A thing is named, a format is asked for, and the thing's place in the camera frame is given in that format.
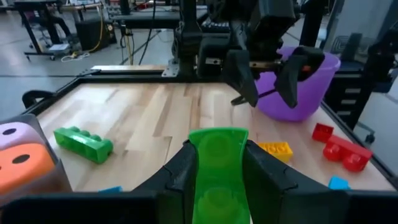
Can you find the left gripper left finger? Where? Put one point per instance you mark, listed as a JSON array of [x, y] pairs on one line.
[[174, 193]]

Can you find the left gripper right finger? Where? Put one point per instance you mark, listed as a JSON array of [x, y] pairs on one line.
[[273, 199]]

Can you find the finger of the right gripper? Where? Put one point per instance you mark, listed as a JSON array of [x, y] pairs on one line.
[[290, 81], [241, 77]]

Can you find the short green toy block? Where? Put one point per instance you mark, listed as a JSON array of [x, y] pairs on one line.
[[219, 161]]

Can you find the small blue toy block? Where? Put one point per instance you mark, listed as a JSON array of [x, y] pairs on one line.
[[338, 183], [110, 189]]

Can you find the orange foam die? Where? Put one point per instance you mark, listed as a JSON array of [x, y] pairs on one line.
[[31, 171]]

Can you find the pink foam die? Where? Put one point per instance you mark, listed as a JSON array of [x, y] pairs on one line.
[[28, 137]]

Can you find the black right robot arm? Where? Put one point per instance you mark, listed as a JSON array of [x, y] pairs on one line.
[[214, 49]]

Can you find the purple plastic bucket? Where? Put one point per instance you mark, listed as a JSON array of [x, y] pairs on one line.
[[298, 102]]

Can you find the black drawer cabinet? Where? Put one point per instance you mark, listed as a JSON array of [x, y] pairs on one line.
[[335, 93]]

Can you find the long yellow toy block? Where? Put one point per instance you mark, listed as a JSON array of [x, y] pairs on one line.
[[276, 151]]

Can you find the small red toy block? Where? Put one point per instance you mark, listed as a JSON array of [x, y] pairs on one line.
[[321, 132]]

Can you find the red L-shaped toy block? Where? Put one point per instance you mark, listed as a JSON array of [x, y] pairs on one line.
[[345, 152]]

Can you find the long green toy block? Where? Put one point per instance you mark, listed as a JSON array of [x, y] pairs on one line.
[[84, 144]]

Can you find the black workbench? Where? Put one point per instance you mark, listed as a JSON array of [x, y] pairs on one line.
[[149, 20]]

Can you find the grey translucent plastic bin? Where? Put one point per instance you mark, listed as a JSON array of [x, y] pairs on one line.
[[63, 183]]

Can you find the black box cabinet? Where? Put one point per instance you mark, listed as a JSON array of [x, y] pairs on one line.
[[93, 34]]

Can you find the black table clamp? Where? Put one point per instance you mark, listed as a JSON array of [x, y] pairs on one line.
[[31, 95]]

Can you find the black framed desk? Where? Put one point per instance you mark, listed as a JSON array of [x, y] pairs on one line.
[[34, 3]]

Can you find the black aluminium table frame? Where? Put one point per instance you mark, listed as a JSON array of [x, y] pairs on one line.
[[130, 77]]

